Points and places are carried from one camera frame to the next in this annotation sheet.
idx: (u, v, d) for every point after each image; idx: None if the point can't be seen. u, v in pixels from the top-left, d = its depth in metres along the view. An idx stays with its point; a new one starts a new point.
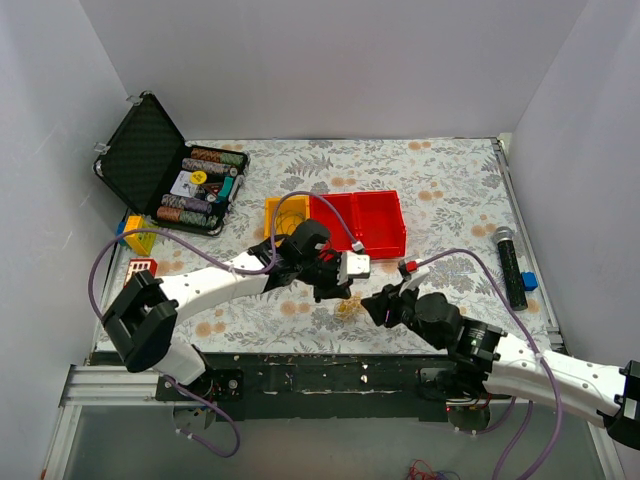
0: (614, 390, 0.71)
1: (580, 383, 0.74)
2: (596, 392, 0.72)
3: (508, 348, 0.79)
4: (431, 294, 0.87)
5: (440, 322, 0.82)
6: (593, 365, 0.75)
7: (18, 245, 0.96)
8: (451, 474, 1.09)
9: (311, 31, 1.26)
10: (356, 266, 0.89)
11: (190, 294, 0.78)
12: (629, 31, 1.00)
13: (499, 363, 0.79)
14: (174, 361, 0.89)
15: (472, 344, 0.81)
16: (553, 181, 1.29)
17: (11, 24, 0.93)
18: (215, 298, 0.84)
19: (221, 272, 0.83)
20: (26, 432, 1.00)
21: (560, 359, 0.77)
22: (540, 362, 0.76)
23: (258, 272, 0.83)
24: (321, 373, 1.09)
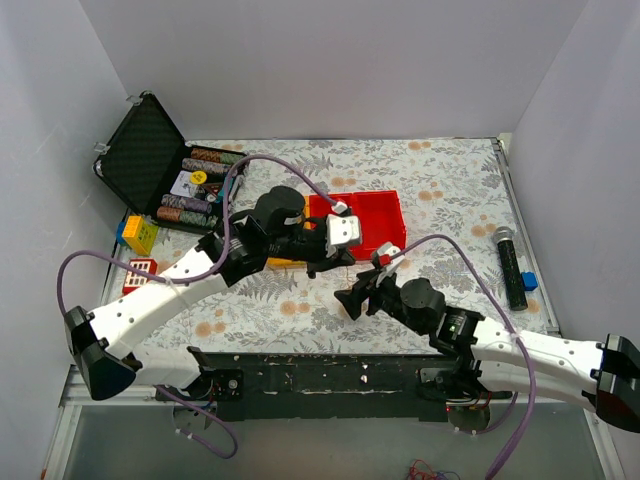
0: (591, 366, 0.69)
1: (556, 361, 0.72)
2: (571, 368, 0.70)
3: (487, 331, 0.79)
4: (417, 280, 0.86)
5: (425, 307, 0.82)
6: (569, 342, 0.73)
7: (17, 245, 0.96)
8: (451, 474, 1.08)
9: (311, 31, 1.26)
10: (342, 232, 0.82)
11: (121, 326, 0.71)
12: (629, 31, 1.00)
13: (477, 347, 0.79)
14: (161, 372, 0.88)
15: (451, 330, 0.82)
16: (554, 180, 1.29)
17: (11, 24, 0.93)
18: (166, 312, 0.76)
19: (162, 287, 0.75)
20: (27, 432, 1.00)
21: (536, 337, 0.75)
22: (515, 341, 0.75)
23: (199, 277, 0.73)
24: (321, 373, 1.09)
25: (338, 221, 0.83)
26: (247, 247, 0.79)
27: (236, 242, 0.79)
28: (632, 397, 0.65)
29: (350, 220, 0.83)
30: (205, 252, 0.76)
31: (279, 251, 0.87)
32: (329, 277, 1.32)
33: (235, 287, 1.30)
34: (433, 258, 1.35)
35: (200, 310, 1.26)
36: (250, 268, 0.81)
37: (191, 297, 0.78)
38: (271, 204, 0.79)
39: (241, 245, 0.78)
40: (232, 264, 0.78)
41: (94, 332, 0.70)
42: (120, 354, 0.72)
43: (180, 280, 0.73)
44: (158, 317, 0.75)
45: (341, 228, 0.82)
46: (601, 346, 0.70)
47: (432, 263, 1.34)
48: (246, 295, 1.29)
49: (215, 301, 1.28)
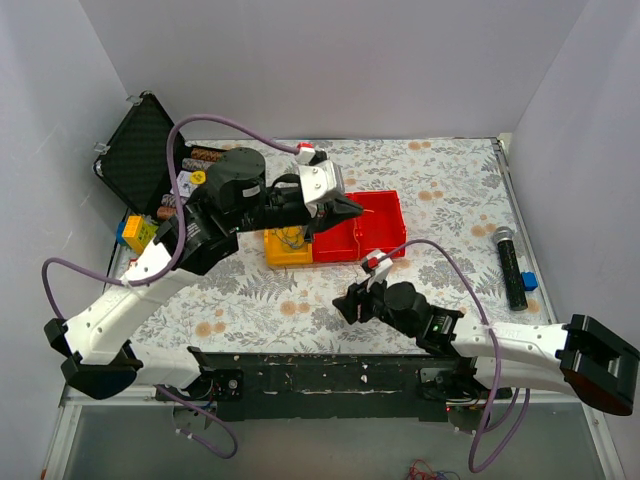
0: (555, 346, 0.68)
1: (526, 346, 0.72)
2: (539, 352, 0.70)
3: (465, 327, 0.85)
4: (400, 283, 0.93)
5: (407, 308, 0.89)
6: (538, 326, 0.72)
7: (18, 245, 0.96)
8: (451, 474, 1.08)
9: (311, 31, 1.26)
10: (313, 186, 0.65)
11: (90, 336, 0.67)
12: (629, 30, 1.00)
13: (456, 343, 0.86)
14: (161, 372, 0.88)
15: (435, 330, 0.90)
16: (554, 180, 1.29)
17: (11, 24, 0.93)
18: (137, 315, 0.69)
19: (125, 290, 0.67)
20: (27, 432, 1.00)
21: (508, 327, 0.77)
22: (487, 333, 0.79)
23: (156, 276, 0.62)
24: (322, 373, 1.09)
25: (308, 173, 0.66)
26: (207, 231, 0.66)
27: (192, 226, 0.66)
28: (597, 374, 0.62)
29: (321, 170, 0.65)
30: (164, 244, 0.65)
31: (253, 224, 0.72)
32: (329, 277, 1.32)
33: (235, 287, 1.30)
34: (432, 258, 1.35)
35: (200, 310, 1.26)
36: (219, 255, 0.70)
37: (160, 294, 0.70)
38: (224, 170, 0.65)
39: (197, 232, 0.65)
40: (192, 257, 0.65)
41: (70, 344, 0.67)
42: (104, 361, 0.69)
43: (138, 282, 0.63)
44: (130, 321, 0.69)
45: (312, 180, 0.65)
46: (567, 327, 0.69)
47: (432, 263, 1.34)
48: (246, 295, 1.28)
49: (215, 301, 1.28)
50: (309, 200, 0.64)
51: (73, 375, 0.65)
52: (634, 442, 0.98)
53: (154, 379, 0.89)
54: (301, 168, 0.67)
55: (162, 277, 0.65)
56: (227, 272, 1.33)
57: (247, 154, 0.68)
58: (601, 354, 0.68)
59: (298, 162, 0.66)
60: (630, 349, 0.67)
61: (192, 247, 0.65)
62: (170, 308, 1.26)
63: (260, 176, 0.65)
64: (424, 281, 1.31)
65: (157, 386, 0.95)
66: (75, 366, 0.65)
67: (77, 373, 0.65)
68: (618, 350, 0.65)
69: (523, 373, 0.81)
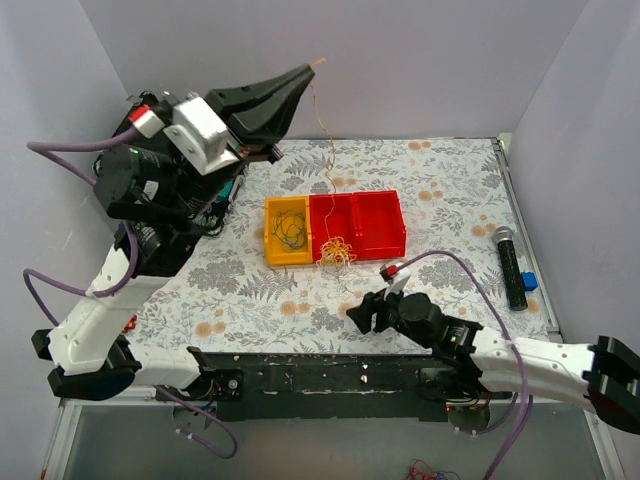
0: (582, 367, 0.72)
1: (550, 364, 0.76)
2: (564, 371, 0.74)
3: (484, 340, 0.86)
4: (416, 294, 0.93)
5: (423, 320, 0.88)
6: (563, 346, 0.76)
7: (19, 246, 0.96)
8: (451, 474, 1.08)
9: (311, 30, 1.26)
10: (188, 148, 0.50)
11: (68, 350, 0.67)
12: (629, 30, 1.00)
13: (476, 355, 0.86)
14: (158, 374, 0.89)
15: (452, 340, 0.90)
16: (554, 180, 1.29)
17: (11, 23, 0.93)
18: (113, 324, 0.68)
19: (92, 301, 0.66)
20: (26, 433, 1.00)
21: (530, 343, 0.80)
22: (510, 348, 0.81)
23: (117, 287, 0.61)
24: (321, 373, 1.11)
25: (173, 135, 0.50)
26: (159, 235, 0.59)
27: (148, 228, 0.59)
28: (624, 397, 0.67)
29: (180, 125, 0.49)
30: (122, 250, 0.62)
31: (206, 197, 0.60)
32: (329, 277, 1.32)
33: (235, 287, 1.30)
34: (432, 258, 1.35)
35: (200, 310, 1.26)
36: (183, 251, 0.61)
37: (132, 301, 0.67)
38: (103, 189, 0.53)
39: (153, 234, 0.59)
40: (151, 262, 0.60)
41: (53, 356, 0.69)
42: (93, 369, 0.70)
43: (101, 294, 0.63)
44: (107, 331, 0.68)
45: (182, 142, 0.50)
46: (594, 348, 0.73)
47: (432, 264, 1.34)
48: (246, 295, 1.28)
49: (215, 301, 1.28)
50: (202, 166, 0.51)
51: (57, 388, 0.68)
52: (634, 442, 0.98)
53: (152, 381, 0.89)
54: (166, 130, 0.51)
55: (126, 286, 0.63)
56: (227, 272, 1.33)
57: (114, 154, 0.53)
58: (622, 374, 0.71)
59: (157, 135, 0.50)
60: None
61: (146, 252, 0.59)
62: (170, 308, 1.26)
63: (134, 185, 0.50)
64: (424, 281, 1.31)
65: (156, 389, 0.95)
66: (59, 379, 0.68)
67: (60, 386, 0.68)
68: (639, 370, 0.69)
69: (536, 383, 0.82)
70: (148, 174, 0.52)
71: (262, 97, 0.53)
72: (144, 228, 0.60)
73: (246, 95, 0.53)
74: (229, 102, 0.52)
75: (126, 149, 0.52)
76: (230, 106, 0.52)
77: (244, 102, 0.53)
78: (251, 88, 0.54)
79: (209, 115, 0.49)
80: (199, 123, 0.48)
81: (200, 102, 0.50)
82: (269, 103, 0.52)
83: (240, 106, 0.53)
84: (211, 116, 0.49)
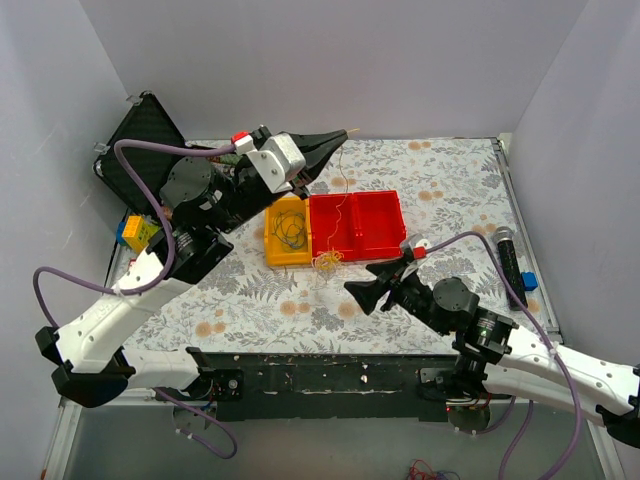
0: (628, 391, 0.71)
1: (594, 382, 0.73)
2: (609, 391, 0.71)
3: (522, 342, 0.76)
4: (450, 280, 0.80)
5: (459, 310, 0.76)
6: (606, 363, 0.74)
7: (18, 247, 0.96)
8: (451, 474, 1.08)
9: (311, 30, 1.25)
10: (270, 170, 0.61)
11: (82, 346, 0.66)
12: (630, 30, 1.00)
13: (510, 357, 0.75)
14: (154, 378, 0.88)
15: (480, 334, 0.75)
16: (554, 180, 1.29)
17: (10, 23, 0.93)
18: (129, 323, 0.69)
19: (115, 300, 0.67)
20: (27, 433, 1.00)
21: (572, 355, 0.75)
22: (554, 358, 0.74)
23: (150, 285, 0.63)
24: (321, 373, 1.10)
25: (258, 157, 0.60)
26: (195, 245, 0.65)
27: (184, 235, 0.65)
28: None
29: (269, 150, 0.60)
30: (156, 253, 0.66)
31: (245, 218, 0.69)
32: (329, 277, 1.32)
33: (235, 287, 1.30)
34: (433, 258, 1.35)
35: (200, 310, 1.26)
36: (212, 262, 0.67)
37: (153, 303, 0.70)
38: (173, 191, 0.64)
39: (189, 242, 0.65)
40: (184, 267, 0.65)
41: (61, 351, 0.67)
42: (96, 369, 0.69)
43: (130, 292, 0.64)
44: (122, 329, 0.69)
45: (266, 165, 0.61)
46: (638, 371, 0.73)
47: (432, 264, 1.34)
48: (246, 295, 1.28)
49: (215, 301, 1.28)
50: (278, 186, 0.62)
51: (63, 385, 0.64)
52: None
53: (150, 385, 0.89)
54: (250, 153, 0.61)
55: (154, 287, 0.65)
56: (227, 272, 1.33)
57: (193, 166, 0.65)
58: None
59: (244, 154, 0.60)
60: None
61: (183, 257, 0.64)
62: (170, 308, 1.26)
63: (207, 190, 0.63)
64: (424, 281, 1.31)
65: (156, 392, 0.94)
66: (67, 375, 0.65)
67: (67, 383, 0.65)
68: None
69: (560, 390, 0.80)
70: (218, 185, 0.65)
71: (311, 146, 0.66)
72: (180, 235, 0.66)
73: (302, 142, 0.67)
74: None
75: (205, 162, 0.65)
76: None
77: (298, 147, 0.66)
78: (306, 137, 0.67)
79: (293, 146, 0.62)
80: (289, 152, 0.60)
81: (285, 137, 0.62)
82: (314, 153, 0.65)
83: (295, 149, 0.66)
84: (294, 148, 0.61)
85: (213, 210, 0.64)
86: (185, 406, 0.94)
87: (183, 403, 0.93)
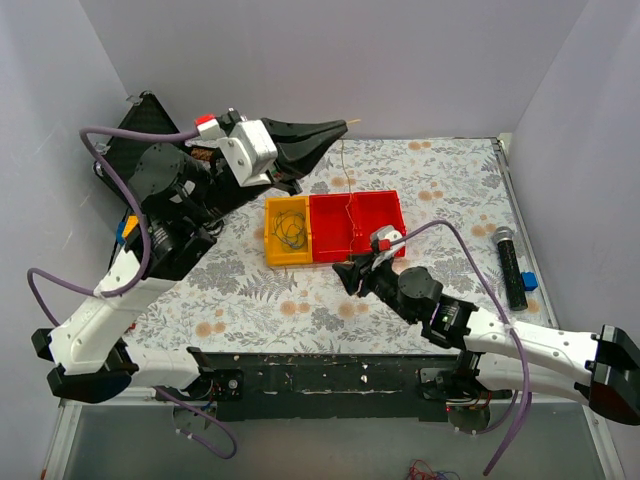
0: (585, 357, 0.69)
1: (551, 352, 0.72)
2: (566, 360, 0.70)
3: (481, 322, 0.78)
4: (415, 269, 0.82)
5: (421, 297, 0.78)
6: (564, 332, 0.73)
7: (19, 247, 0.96)
8: (451, 474, 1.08)
9: (311, 30, 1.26)
10: (238, 159, 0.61)
11: (71, 348, 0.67)
12: (629, 30, 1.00)
13: (470, 337, 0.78)
14: (158, 375, 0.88)
15: (444, 320, 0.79)
16: (554, 180, 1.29)
17: (11, 24, 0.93)
18: (118, 323, 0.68)
19: (99, 302, 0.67)
20: (27, 433, 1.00)
21: (531, 329, 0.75)
22: (508, 332, 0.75)
23: (128, 287, 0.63)
24: (322, 373, 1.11)
25: (227, 145, 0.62)
26: (173, 239, 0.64)
27: (160, 231, 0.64)
28: (624, 390, 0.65)
29: (236, 138, 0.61)
30: (134, 252, 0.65)
31: (223, 210, 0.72)
32: (329, 277, 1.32)
33: (235, 287, 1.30)
34: (432, 258, 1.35)
35: (200, 310, 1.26)
36: (192, 257, 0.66)
37: (139, 303, 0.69)
38: (142, 183, 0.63)
39: (165, 237, 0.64)
40: (162, 265, 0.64)
41: (55, 354, 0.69)
42: (91, 370, 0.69)
43: (110, 293, 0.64)
44: (111, 329, 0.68)
45: (235, 153, 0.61)
46: (597, 337, 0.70)
47: (432, 263, 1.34)
48: (246, 295, 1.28)
49: (215, 300, 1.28)
50: (245, 175, 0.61)
51: (57, 387, 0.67)
52: (634, 442, 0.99)
53: (152, 381, 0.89)
54: (221, 140, 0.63)
55: (133, 287, 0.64)
56: (227, 272, 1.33)
57: (162, 155, 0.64)
58: None
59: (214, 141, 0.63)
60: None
61: (159, 254, 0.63)
62: (170, 308, 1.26)
63: (176, 181, 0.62)
64: None
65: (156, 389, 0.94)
66: (60, 378, 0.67)
67: (61, 385, 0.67)
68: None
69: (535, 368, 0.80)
70: (188, 175, 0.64)
71: (300, 135, 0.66)
72: (156, 231, 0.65)
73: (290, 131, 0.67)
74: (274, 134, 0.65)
75: (175, 151, 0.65)
76: (274, 135, 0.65)
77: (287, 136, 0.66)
78: (294, 127, 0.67)
79: (262, 133, 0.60)
80: (252, 141, 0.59)
81: (256, 123, 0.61)
82: (304, 143, 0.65)
83: (282, 138, 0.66)
84: (263, 135, 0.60)
85: (184, 203, 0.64)
86: (189, 407, 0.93)
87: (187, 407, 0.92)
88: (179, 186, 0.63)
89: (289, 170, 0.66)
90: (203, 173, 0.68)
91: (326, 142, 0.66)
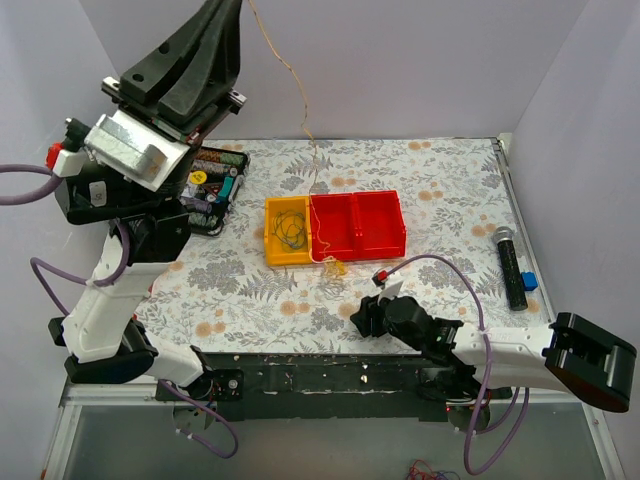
0: (541, 346, 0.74)
1: (516, 347, 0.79)
2: (528, 352, 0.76)
3: (464, 335, 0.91)
4: (400, 298, 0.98)
5: (407, 321, 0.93)
6: (528, 328, 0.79)
7: (21, 245, 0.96)
8: (451, 474, 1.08)
9: (311, 29, 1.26)
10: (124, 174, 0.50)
11: (80, 338, 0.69)
12: (630, 30, 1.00)
13: (457, 349, 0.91)
14: (167, 367, 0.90)
15: (438, 340, 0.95)
16: (554, 180, 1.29)
17: (12, 23, 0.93)
18: (118, 311, 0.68)
19: (95, 291, 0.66)
20: (27, 434, 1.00)
21: (501, 331, 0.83)
22: (482, 338, 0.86)
23: (114, 276, 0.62)
24: (322, 373, 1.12)
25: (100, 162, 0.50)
26: (148, 222, 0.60)
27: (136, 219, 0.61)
28: (582, 369, 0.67)
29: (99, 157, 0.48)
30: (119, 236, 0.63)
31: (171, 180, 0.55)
32: (329, 277, 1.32)
33: (235, 287, 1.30)
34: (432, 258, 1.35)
35: (200, 310, 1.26)
36: (174, 235, 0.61)
37: (135, 289, 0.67)
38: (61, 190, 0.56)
39: (142, 221, 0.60)
40: (146, 249, 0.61)
41: (68, 344, 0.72)
42: (105, 355, 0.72)
43: (100, 283, 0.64)
44: (114, 319, 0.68)
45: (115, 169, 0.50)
46: (555, 327, 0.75)
47: (432, 263, 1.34)
48: (246, 295, 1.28)
49: (215, 301, 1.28)
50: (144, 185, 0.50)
51: (73, 375, 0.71)
52: (634, 442, 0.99)
53: (161, 373, 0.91)
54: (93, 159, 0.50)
55: (122, 275, 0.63)
56: (227, 272, 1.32)
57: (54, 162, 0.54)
58: (593, 353, 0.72)
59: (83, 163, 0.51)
60: (624, 344, 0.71)
61: (139, 237, 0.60)
62: (170, 308, 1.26)
63: (75, 194, 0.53)
64: (424, 281, 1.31)
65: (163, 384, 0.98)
66: (75, 367, 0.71)
67: (76, 374, 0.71)
68: (609, 346, 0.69)
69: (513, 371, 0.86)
70: (84, 180, 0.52)
71: (184, 55, 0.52)
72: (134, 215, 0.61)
73: (168, 63, 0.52)
74: (152, 86, 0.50)
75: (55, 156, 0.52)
76: (152, 89, 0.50)
77: (171, 70, 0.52)
78: (169, 53, 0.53)
79: (116, 147, 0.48)
80: (118, 157, 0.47)
81: (105, 129, 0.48)
82: (198, 57, 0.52)
83: (164, 81, 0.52)
84: (117, 151, 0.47)
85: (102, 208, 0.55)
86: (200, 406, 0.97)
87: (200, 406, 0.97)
88: (80, 198, 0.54)
89: (208, 104, 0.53)
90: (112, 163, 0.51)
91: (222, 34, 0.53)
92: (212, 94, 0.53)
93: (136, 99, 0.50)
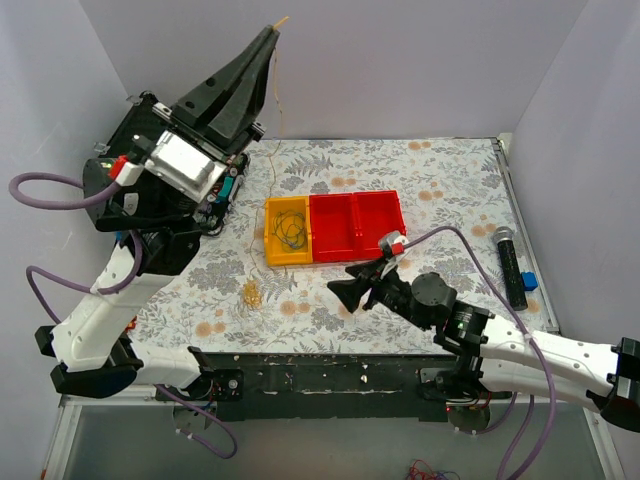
0: (606, 369, 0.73)
1: (572, 364, 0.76)
2: (587, 372, 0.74)
3: (497, 331, 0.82)
4: (429, 276, 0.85)
5: (436, 305, 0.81)
6: (583, 345, 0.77)
7: (21, 246, 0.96)
8: (451, 474, 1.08)
9: (310, 29, 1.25)
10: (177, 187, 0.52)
11: (72, 346, 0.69)
12: (630, 30, 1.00)
13: (487, 346, 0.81)
14: (162, 371, 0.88)
15: (459, 327, 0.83)
16: (554, 180, 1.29)
17: (11, 24, 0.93)
18: (116, 321, 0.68)
19: (98, 298, 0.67)
20: (26, 434, 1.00)
21: (548, 339, 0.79)
22: (528, 342, 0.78)
23: (122, 283, 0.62)
24: (321, 373, 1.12)
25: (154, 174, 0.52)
26: (163, 235, 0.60)
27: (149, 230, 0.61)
28: None
29: (160, 170, 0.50)
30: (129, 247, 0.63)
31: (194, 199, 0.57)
32: (328, 277, 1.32)
33: (235, 287, 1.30)
34: (433, 258, 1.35)
35: (200, 310, 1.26)
36: (186, 249, 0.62)
37: (136, 300, 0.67)
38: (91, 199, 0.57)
39: (156, 234, 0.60)
40: (156, 261, 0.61)
41: (58, 351, 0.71)
42: (94, 366, 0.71)
43: (106, 290, 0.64)
44: (109, 329, 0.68)
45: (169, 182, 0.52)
46: (616, 349, 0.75)
47: (432, 264, 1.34)
48: (246, 295, 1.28)
49: (215, 301, 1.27)
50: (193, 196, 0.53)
51: (59, 384, 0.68)
52: (634, 442, 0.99)
53: (154, 379, 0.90)
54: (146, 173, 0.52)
55: (127, 285, 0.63)
56: (227, 272, 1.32)
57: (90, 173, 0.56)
58: None
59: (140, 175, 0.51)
60: None
61: (152, 249, 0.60)
62: (170, 308, 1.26)
63: (113, 201, 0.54)
64: None
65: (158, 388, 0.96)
66: (62, 375, 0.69)
67: (62, 382, 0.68)
68: None
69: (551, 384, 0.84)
70: (123, 189, 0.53)
71: (227, 88, 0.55)
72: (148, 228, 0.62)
73: (213, 91, 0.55)
74: (203, 112, 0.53)
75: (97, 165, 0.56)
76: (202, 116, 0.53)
77: (216, 100, 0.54)
78: (215, 83, 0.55)
79: (182, 160, 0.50)
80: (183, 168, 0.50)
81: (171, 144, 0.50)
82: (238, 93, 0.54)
83: (211, 107, 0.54)
84: (181, 164, 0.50)
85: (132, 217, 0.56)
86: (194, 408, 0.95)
87: (192, 407, 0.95)
88: (115, 205, 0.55)
89: (243, 131, 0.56)
90: (150, 174, 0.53)
91: (260, 73, 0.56)
92: (248, 123, 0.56)
93: (185, 122, 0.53)
